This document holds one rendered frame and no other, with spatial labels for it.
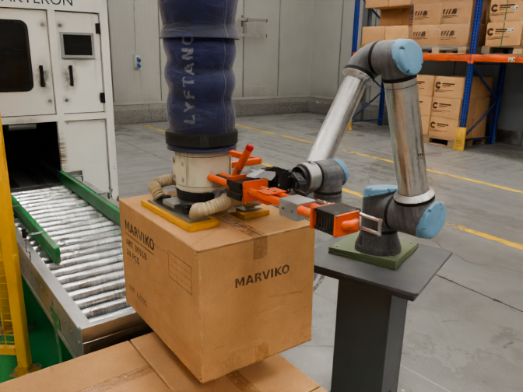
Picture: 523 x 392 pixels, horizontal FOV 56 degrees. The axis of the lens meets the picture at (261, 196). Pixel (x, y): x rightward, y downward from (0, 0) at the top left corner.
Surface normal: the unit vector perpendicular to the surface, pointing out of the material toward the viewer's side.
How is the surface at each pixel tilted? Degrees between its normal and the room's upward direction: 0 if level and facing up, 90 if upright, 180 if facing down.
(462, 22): 88
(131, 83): 90
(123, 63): 90
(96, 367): 0
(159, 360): 0
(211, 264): 89
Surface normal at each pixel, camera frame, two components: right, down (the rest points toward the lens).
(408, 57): 0.56, 0.07
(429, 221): 0.61, 0.26
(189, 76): -0.02, -0.09
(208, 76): 0.34, -0.11
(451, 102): -0.81, 0.09
